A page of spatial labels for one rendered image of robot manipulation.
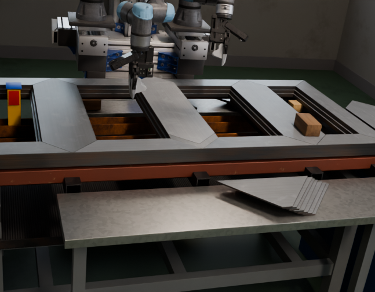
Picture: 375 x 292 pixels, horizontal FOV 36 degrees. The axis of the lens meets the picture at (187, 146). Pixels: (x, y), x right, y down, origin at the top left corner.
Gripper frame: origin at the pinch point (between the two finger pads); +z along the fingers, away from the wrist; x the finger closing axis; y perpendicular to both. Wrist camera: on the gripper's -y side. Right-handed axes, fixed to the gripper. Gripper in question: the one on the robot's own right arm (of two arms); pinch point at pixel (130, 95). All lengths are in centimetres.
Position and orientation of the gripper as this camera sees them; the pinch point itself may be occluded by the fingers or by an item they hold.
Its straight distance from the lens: 223.2
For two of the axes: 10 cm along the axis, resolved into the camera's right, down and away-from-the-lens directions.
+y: 9.5, -0.3, 3.1
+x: -2.9, -4.3, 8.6
